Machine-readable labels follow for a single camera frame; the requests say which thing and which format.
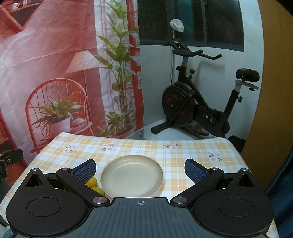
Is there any dark window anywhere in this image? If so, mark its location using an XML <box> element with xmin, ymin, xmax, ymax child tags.
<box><xmin>138</xmin><ymin>0</ymin><xmax>244</xmax><ymax>52</ymax></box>

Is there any black exercise bike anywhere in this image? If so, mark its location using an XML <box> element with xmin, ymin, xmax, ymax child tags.
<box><xmin>151</xmin><ymin>37</ymin><xmax>260</xmax><ymax>138</ymax></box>

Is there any wooden door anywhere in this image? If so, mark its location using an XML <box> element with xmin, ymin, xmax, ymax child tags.
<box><xmin>241</xmin><ymin>1</ymin><xmax>292</xmax><ymax>189</ymax></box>

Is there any yellow-green fruit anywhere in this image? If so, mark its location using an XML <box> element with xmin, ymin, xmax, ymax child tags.
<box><xmin>91</xmin><ymin>187</ymin><xmax>105</xmax><ymax>196</ymax></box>

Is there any small yellow lemon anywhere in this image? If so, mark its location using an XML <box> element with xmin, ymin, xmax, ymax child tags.
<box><xmin>85</xmin><ymin>176</ymin><xmax>97</xmax><ymax>188</ymax></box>

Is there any pair of sandals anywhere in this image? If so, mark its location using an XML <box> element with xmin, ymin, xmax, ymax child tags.
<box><xmin>186</xmin><ymin>123</ymin><xmax>209</xmax><ymax>136</ymax></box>

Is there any red printed backdrop curtain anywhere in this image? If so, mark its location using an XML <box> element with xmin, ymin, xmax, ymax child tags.
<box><xmin>1</xmin><ymin>1</ymin><xmax>144</xmax><ymax>163</ymax></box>

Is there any cream round plate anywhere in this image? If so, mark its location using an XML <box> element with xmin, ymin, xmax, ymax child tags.
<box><xmin>100</xmin><ymin>155</ymin><xmax>164</xmax><ymax>198</ymax></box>

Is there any white bag on bike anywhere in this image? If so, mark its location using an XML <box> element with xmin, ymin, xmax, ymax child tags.
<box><xmin>170</xmin><ymin>18</ymin><xmax>184</xmax><ymax>33</ymax></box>

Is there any orange plaid floral tablecloth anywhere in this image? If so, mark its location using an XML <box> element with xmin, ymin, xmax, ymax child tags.
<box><xmin>0</xmin><ymin>132</ymin><xmax>280</xmax><ymax>238</ymax></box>

